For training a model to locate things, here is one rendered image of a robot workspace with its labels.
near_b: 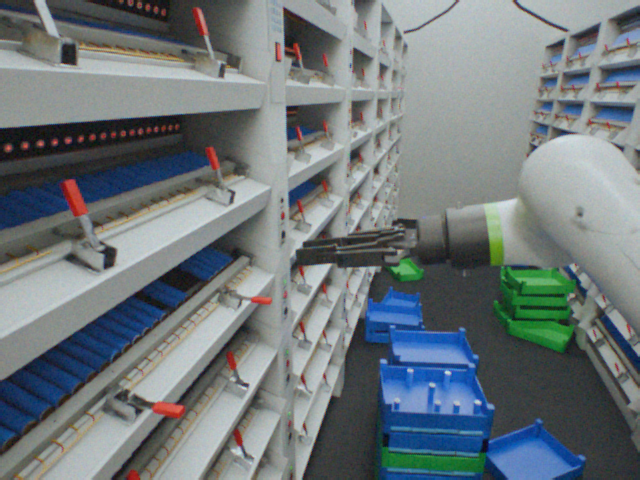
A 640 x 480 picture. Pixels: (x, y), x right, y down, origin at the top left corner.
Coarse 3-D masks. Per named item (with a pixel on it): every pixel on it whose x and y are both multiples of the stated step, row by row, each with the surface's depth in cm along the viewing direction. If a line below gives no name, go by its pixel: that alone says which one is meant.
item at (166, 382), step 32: (256, 256) 85; (192, 288) 72; (256, 288) 79; (224, 320) 68; (192, 352) 59; (128, 384) 51; (160, 384) 52; (96, 416) 46; (160, 416) 52; (64, 448) 42; (96, 448) 43; (128, 448) 46
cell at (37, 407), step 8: (0, 384) 44; (8, 384) 44; (0, 392) 43; (8, 392) 43; (16, 392) 43; (24, 392) 44; (8, 400) 43; (16, 400) 43; (24, 400) 43; (32, 400) 43; (40, 400) 44; (16, 408) 43; (24, 408) 43; (32, 408) 43; (40, 408) 43; (48, 408) 43; (32, 416) 43; (40, 416) 43
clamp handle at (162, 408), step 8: (128, 400) 46; (136, 400) 47; (144, 400) 47; (144, 408) 46; (152, 408) 45; (160, 408) 45; (168, 408) 45; (176, 408) 45; (184, 408) 45; (168, 416) 45; (176, 416) 45
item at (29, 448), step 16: (224, 272) 76; (240, 272) 80; (208, 288) 70; (192, 304) 65; (176, 320) 60; (192, 320) 63; (160, 336) 57; (128, 352) 52; (144, 352) 53; (160, 352) 56; (112, 368) 49; (128, 368) 51; (96, 384) 47; (112, 384) 49; (80, 400) 45; (96, 400) 46; (64, 416) 42; (80, 416) 44; (32, 432) 40; (48, 432) 40; (16, 448) 38; (32, 448) 39; (0, 464) 37; (16, 464) 37
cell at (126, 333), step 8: (96, 320) 56; (104, 320) 56; (112, 320) 57; (104, 328) 56; (112, 328) 56; (120, 328) 56; (128, 328) 57; (120, 336) 56; (128, 336) 56; (136, 336) 56
